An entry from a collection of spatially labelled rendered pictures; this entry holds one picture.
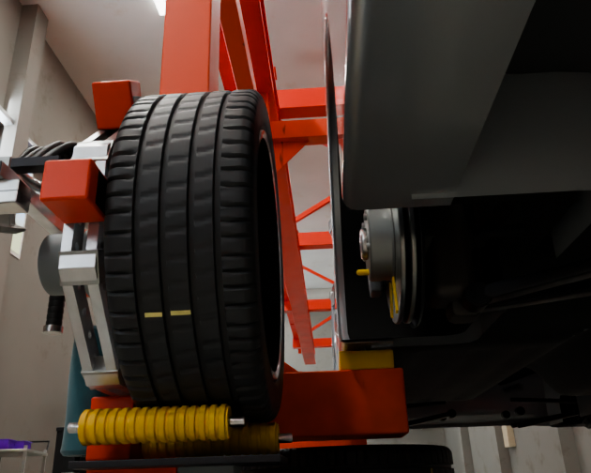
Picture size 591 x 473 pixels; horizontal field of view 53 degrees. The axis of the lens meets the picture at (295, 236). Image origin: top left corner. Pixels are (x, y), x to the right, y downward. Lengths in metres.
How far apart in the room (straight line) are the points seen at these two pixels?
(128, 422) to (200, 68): 1.27
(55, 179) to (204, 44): 1.18
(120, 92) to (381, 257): 0.58
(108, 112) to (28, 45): 7.66
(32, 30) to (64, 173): 8.05
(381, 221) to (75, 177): 0.55
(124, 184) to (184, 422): 0.39
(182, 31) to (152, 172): 1.20
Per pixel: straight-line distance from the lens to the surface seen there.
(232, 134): 0.98
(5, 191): 1.22
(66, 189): 0.96
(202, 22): 2.13
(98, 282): 1.00
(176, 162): 0.96
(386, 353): 1.59
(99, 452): 1.15
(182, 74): 2.01
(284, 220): 6.23
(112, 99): 1.21
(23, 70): 8.62
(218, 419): 1.01
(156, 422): 1.04
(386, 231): 1.13
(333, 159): 1.58
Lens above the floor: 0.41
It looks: 23 degrees up
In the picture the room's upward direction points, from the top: 2 degrees counter-clockwise
